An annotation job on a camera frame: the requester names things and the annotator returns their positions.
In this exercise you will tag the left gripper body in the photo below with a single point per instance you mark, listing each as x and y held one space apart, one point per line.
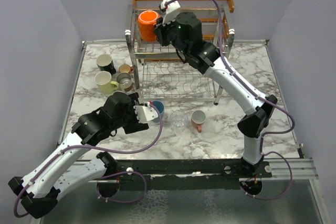
132 124

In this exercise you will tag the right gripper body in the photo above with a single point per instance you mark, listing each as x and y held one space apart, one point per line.
170 33

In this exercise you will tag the orange mug black handle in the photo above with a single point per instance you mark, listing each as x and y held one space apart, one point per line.
146 21

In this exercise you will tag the light blue plastic cup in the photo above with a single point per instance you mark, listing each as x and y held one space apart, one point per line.
160 107

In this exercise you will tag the cream cup brown band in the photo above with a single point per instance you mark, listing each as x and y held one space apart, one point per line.
125 82

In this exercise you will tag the clear plastic tumbler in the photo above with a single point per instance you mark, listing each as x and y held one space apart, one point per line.
178 121

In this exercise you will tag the small copper orange cup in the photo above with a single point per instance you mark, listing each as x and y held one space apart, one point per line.
125 68

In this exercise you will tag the light green mug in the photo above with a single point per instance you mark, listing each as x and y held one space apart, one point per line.
103 80

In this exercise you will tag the black faceted mug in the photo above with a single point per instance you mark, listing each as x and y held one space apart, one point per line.
105 63

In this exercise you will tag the pink ceramic mug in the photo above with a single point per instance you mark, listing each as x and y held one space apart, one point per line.
198 118

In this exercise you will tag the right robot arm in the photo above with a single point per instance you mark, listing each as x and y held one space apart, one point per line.
257 106

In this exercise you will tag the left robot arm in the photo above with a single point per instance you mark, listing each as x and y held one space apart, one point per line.
65 155

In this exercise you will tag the steel two-tier dish rack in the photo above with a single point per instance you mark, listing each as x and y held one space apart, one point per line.
178 55

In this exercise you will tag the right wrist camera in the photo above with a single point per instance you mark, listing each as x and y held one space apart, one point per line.
170 11

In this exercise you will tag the aluminium table frame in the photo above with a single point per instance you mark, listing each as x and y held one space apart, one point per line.
291 195

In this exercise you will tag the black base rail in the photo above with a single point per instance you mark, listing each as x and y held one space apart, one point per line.
180 174

